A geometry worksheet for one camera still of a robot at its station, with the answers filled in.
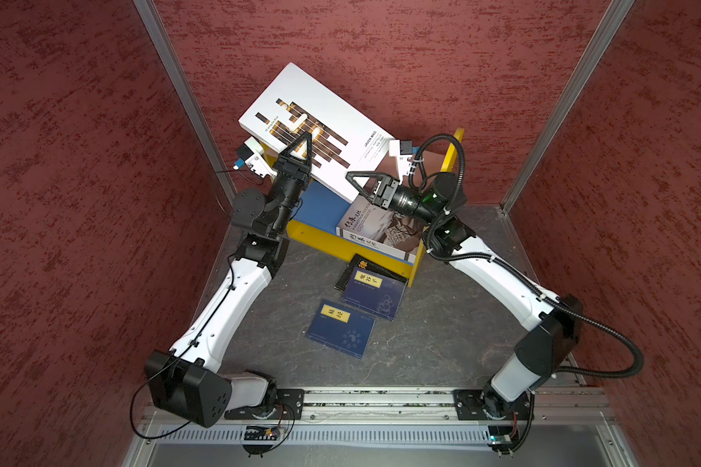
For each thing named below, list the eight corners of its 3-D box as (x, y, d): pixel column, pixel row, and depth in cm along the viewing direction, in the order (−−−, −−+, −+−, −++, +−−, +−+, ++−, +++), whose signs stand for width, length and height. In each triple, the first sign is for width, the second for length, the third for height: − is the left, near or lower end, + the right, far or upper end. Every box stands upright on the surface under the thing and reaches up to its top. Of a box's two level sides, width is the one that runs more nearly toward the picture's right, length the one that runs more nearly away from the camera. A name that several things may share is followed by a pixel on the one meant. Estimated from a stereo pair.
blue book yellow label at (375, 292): (342, 302, 94) (341, 297, 91) (356, 270, 102) (356, 264, 99) (394, 321, 90) (395, 316, 87) (405, 287, 98) (406, 281, 95)
